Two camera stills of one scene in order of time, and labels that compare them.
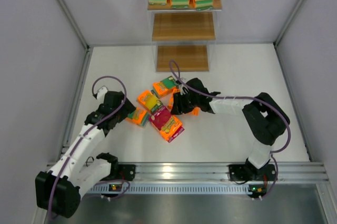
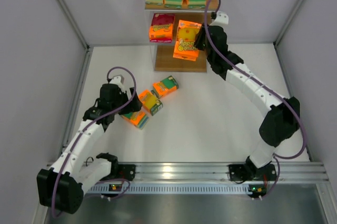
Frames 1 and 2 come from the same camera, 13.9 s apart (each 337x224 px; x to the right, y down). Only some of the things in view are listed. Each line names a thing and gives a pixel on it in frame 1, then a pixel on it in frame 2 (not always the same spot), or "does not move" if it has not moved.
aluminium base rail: (289, 172) does not move
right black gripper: (182, 103) → (199, 41)
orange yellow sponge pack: (149, 100) does not move
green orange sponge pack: (139, 116) does not move
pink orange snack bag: (169, 126) → (161, 29)
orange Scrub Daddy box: (194, 111) → (187, 34)
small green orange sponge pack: (164, 87) does not move
